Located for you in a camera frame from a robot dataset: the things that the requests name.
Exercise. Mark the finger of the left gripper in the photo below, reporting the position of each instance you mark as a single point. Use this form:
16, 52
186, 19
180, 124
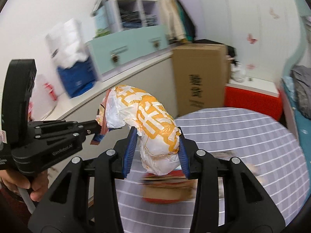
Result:
89, 127
50, 125

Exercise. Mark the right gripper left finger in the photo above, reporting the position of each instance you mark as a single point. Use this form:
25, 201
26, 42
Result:
125, 149

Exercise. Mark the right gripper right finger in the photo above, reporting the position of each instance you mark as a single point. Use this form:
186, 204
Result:
186, 154

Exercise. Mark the white orange paper wrapper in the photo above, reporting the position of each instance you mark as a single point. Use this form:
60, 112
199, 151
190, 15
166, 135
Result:
159, 135

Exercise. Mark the person left hand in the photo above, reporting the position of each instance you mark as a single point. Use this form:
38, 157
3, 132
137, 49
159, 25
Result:
14, 180

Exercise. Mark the white red printed bag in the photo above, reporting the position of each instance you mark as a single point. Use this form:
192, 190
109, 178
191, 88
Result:
43, 99

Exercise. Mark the orange red snack bag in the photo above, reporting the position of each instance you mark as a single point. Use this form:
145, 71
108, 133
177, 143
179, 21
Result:
171, 188

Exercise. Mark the blue plastic bag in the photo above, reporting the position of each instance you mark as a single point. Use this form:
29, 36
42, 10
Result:
78, 79

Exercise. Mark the cream lower cabinet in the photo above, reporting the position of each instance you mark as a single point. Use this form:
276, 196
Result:
155, 77

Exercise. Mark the left pine cone ornament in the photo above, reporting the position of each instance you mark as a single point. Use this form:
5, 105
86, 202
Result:
115, 58

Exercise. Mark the grey checked bed sheet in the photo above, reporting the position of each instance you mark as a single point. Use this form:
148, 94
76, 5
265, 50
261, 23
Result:
250, 173

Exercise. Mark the mint green drawer unit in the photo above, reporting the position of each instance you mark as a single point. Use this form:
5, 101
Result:
130, 45

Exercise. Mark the tall brown cardboard box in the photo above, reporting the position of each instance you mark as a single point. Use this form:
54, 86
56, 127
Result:
201, 74

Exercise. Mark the red white storage bench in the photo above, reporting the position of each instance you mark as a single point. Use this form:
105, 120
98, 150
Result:
256, 95

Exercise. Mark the white tissue paper pack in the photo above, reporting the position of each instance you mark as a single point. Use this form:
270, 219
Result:
66, 45

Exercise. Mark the white plastic bag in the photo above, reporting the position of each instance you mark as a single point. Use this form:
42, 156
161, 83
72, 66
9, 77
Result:
238, 72

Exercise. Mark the hanging clothes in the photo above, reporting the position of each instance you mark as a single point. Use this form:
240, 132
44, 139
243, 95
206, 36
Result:
178, 23

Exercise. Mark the grey quilt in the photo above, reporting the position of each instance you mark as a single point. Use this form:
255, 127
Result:
301, 77

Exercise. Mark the white wardrobe doors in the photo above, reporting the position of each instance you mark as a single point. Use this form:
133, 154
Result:
269, 21

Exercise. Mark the mint green bed headboard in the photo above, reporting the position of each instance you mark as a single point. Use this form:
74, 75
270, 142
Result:
299, 45

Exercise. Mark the pink butterfly wall sticker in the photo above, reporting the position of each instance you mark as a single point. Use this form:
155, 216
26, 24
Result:
251, 40

